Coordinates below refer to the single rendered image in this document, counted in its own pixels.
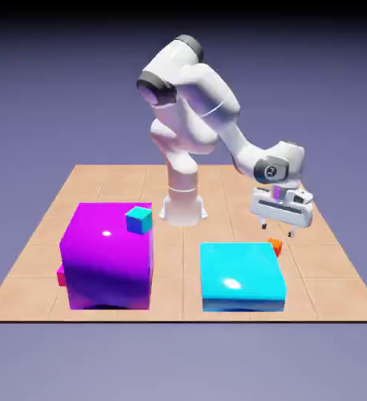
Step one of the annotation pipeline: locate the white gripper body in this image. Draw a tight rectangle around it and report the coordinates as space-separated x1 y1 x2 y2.
249 186 315 229

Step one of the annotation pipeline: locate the small orange cube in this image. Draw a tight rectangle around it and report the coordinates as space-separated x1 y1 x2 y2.
266 237 283 258

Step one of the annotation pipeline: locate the small cyan cube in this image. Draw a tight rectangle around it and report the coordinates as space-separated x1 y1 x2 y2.
125 205 153 235

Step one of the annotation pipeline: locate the large cyan box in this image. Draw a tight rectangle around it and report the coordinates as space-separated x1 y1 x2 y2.
200 241 287 313

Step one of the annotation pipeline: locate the large magenta box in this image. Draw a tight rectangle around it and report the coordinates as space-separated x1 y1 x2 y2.
59 202 154 311

